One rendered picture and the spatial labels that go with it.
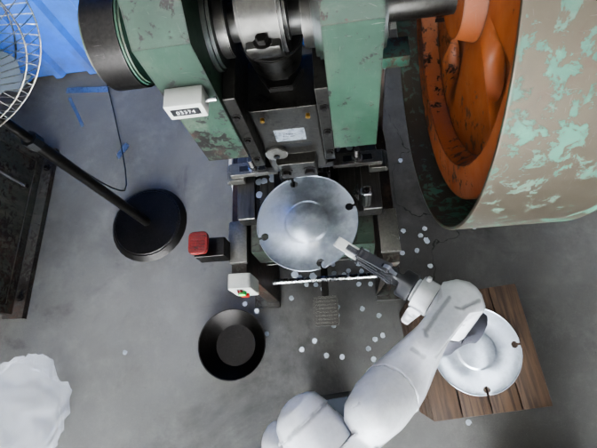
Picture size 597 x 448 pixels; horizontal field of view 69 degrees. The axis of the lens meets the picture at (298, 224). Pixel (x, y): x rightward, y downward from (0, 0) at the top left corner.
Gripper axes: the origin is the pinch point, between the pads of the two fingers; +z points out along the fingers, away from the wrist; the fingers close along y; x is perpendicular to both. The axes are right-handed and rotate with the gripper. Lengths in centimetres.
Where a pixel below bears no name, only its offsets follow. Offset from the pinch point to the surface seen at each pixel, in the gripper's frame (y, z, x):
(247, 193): -6.7, 38.8, 0.2
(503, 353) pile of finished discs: -50, -51, -8
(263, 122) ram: 35.6, 22.0, -6.2
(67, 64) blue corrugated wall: -54, 211, -18
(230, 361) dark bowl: -78, 35, 53
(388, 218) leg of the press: -16.3, -1.0, -18.8
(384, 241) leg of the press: -16.6, -3.9, -11.7
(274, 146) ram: 23.9, 23.1, -6.9
